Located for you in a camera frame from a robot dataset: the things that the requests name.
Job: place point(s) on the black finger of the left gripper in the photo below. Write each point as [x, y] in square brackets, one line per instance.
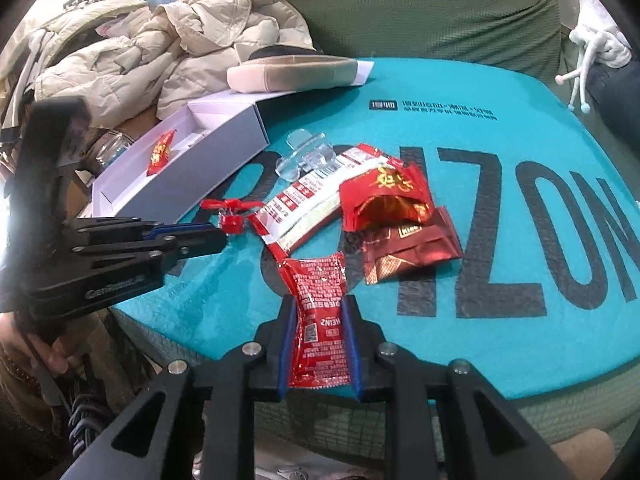
[167, 250]

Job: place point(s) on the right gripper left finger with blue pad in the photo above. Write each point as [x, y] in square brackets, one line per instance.
[256, 370]

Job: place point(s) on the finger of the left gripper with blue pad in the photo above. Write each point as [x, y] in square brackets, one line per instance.
[165, 229]

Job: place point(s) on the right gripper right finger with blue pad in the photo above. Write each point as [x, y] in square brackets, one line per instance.
[384, 371]

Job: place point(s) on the white gift box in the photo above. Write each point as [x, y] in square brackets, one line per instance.
[216, 138]

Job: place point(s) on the red gold candy packet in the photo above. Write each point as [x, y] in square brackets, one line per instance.
[160, 154]
[386, 196]

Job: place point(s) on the dark red Kisses packet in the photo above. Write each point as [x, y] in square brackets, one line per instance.
[393, 251]

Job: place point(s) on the long red white snack packet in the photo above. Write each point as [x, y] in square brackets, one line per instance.
[292, 217]

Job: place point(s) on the clear plastic clip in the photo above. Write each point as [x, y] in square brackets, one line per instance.
[308, 152]

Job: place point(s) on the person's left hand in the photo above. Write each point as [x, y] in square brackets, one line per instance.
[28, 351]

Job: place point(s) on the clear plastic jar blue label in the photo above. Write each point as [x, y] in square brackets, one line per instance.
[106, 150]

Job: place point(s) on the beige puffer jacket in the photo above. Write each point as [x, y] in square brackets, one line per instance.
[123, 56]

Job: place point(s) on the teal POIZON bubble mailer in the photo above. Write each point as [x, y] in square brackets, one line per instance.
[215, 302]

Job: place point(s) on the person's knee beige trousers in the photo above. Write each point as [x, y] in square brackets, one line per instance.
[588, 455]

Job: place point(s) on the dark blue folded garment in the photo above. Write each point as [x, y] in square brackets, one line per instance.
[616, 92]

